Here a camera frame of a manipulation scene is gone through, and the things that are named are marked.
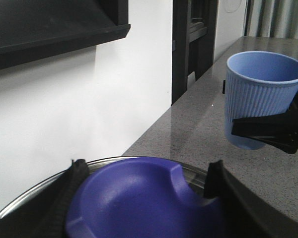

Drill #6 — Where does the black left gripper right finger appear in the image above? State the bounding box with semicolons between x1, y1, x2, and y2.
204;160;298;238

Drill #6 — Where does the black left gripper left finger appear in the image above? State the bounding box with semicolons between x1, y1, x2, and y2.
34;159;89;238

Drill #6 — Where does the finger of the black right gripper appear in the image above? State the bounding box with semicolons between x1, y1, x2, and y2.
231;109;298;154

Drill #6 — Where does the light blue ribbed cup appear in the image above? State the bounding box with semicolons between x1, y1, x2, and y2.
224;51;298;150

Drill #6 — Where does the glass pot lid blue knob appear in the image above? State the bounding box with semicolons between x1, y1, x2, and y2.
0;155;229;238

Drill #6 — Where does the grey striped curtain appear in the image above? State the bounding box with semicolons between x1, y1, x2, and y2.
244;0;298;39

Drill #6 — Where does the black cabinet frame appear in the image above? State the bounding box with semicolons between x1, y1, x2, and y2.
171;0;219;104

